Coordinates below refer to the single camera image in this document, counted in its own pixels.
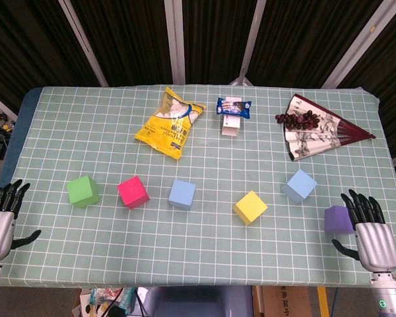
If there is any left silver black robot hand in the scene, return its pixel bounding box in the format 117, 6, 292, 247
0, 179, 42, 264

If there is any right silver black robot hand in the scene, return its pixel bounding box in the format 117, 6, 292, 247
331, 189, 396, 273

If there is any light blue foam cube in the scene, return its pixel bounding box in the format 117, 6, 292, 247
280, 169, 318, 204
168, 179, 197, 211

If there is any yellow foam cube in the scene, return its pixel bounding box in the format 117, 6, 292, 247
233, 190, 269, 227

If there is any red foam cube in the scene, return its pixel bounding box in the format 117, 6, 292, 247
117, 175, 150, 210

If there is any purple foam cube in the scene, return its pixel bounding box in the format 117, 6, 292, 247
323, 205, 356, 235

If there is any yellow upright bar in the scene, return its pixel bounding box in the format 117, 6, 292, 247
317, 286, 329, 317

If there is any green foam cube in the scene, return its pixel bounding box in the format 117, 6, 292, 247
66, 175, 102, 209

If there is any brown cardboard box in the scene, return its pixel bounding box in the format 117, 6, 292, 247
253, 285, 321, 317

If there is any teal printed plastic bag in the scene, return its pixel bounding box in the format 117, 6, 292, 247
88, 287, 137, 314

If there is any painted paper folding fan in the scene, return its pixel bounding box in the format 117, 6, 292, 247
282, 93, 377, 162

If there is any dark red grape bunch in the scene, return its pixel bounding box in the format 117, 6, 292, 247
275, 111, 321, 131

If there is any green checkered tablecloth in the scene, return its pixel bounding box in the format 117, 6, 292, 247
0, 85, 396, 287

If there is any blue-grey robot torso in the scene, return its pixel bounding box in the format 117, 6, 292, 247
141, 285, 254, 317

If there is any yellow snack bag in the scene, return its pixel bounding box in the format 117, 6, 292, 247
134, 87, 208, 162

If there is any blue cookie packet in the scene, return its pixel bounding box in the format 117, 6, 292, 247
216, 96, 253, 119

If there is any tangled cable bundle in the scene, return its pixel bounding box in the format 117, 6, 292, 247
0, 112, 17, 139

